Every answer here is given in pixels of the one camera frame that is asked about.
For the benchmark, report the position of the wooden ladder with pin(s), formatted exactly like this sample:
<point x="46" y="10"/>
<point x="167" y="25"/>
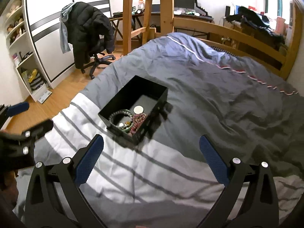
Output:
<point x="128" y="32"/>

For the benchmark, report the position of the black puffer jacket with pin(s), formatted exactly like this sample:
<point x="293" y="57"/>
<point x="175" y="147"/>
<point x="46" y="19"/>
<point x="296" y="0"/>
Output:
<point x="89" y="31"/>

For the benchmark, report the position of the green jade bangle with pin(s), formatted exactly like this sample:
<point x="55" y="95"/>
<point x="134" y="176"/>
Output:
<point x="126" y="126"/>

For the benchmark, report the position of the white shelf unit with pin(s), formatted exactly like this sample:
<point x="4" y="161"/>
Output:
<point x="21" y="73"/>

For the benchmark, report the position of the white wardrobe with stripes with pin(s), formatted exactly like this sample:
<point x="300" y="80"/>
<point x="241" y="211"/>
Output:
<point x="48" y="34"/>

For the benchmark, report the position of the black office chair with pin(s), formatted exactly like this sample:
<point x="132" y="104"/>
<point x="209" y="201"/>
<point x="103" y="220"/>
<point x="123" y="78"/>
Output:
<point x="99" y="58"/>

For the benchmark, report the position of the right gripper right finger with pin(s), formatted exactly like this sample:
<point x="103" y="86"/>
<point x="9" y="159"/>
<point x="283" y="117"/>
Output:
<point x="249" y="197"/>

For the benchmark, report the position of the dark wooden desk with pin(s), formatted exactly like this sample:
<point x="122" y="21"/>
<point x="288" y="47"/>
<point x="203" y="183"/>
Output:
<point x="117" y="17"/>

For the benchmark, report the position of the grey striped duvet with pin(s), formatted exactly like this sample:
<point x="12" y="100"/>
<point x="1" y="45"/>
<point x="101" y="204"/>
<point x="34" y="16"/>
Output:
<point x="245" y="110"/>

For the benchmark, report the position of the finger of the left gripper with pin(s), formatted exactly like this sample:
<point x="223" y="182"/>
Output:
<point x="17" y="108"/>

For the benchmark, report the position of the black jewelry box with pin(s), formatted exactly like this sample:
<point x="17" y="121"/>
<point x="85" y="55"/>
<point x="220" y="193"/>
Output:
<point x="138" y="91"/>

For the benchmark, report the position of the black clothes pile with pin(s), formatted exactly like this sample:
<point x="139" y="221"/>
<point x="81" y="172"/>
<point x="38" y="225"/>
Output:
<point x="256" y="21"/>

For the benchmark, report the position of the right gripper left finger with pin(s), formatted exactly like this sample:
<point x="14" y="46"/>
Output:
<point x="43" y="207"/>

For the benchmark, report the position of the wooden bed frame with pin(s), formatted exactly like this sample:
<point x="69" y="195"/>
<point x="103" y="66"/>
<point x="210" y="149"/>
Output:
<point x="169" y="22"/>

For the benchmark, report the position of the light blue cloth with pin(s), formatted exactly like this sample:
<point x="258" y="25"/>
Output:
<point x="64" y="16"/>

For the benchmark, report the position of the white round disc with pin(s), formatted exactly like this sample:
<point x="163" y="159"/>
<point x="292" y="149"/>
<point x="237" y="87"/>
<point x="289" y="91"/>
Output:
<point x="138" y="109"/>

